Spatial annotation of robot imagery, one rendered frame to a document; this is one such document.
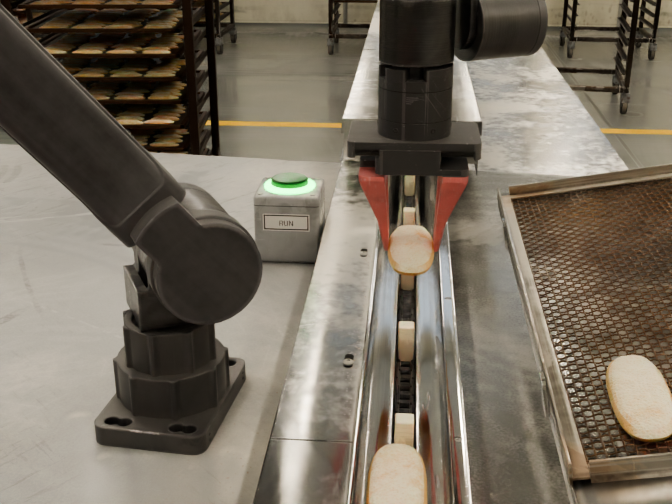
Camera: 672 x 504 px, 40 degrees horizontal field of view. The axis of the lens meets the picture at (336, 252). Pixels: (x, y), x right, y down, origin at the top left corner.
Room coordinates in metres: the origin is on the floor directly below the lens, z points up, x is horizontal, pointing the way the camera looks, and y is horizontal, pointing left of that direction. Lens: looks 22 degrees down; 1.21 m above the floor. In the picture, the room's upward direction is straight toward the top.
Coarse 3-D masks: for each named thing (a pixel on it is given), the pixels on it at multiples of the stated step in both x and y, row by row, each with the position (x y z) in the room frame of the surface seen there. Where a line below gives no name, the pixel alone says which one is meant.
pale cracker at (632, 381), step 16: (608, 368) 0.55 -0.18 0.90; (624, 368) 0.54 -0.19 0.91; (640, 368) 0.53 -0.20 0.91; (656, 368) 0.54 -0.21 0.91; (608, 384) 0.53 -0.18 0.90; (624, 384) 0.52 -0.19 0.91; (640, 384) 0.51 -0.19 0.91; (656, 384) 0.51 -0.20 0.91; (624, 400) 0.50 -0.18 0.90; (640, 400) 0.50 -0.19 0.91; (656, 400) 0.49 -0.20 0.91; (624, 416) 0.49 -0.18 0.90; (640, 416) 0.48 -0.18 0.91; (656, 416) 0.48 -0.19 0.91; (640, 432) 0.47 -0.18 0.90; (656, 432) 0.47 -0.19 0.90
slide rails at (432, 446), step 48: (432, 192) 1.07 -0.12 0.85; (384, 288) 0.79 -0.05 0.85; (432, 288) 0.79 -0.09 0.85; (384, 336) 0.69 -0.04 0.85; (432, 336) 0.69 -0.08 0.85; (384, 384) 0.61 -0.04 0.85; (432, 384) 0.61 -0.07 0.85; (384, 432) 0.55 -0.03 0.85; (432, 432) 0.55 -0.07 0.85; (432, 480) 0.49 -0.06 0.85
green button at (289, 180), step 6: (282, 174) 0.96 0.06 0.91; (288, 174) 0.96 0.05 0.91; (294, 174) 0.96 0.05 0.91; (300, 174) 0.96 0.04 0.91; (276, 180) 0.94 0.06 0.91; (282, 180) 0.94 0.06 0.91; (288, 180) 0.94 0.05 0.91; (294, 180) 0.94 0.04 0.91; (300, 180) 0.94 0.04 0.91; (306, 180) 0.95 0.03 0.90; (276, 186) 0.94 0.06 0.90; (282, 186) 0.94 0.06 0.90; (288, 186) 0.93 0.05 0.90; (294, 186) 0.94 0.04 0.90; (300, 186) 0.94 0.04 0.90
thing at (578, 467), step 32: (512, 192) 0.93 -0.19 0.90; (544, 192) 0.93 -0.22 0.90; (576, 192) 0.92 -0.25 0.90; (608, 192) 0.90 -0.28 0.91; (640, 192) 0.89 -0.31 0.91; (512, 224) 0.85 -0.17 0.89; (544, 224) 0.84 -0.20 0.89; (576, 224) 0.83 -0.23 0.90; (608, 224) 0.82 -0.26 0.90; (640, 224) 0.81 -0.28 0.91; (576, 256) 0.76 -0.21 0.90; (608, 256) 0.74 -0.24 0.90; (640, 256) 0.74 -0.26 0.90; (544, 288) 0.70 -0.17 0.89; (640, 288) 0.67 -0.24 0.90; (544, 320) 0.64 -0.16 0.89; (608, 320) 0.63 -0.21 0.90; (544, 352) 0.59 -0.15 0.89; (608, 352) 0.58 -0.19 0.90; (576, 416) 0.50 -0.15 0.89; (576, 448) 0.47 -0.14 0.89; (608, 480) 0.44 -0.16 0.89
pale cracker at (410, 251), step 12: (408, 228) 0.73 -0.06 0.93; (420, 228) 0.74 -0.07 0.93; (396, 240) 0.71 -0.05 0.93; (408, 240) 0.71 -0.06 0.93; (420, 240) 0.71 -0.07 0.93; (432, 240) 0.72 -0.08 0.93; (396, 252) 0.68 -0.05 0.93; (408, 252) 0.68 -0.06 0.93; (420, 252) 0.68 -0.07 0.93; (432, 252) 0.69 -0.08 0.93; (396, 264) 0.67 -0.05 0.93; (408, 264) 0.66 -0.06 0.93; (420, 264) 0.66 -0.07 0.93
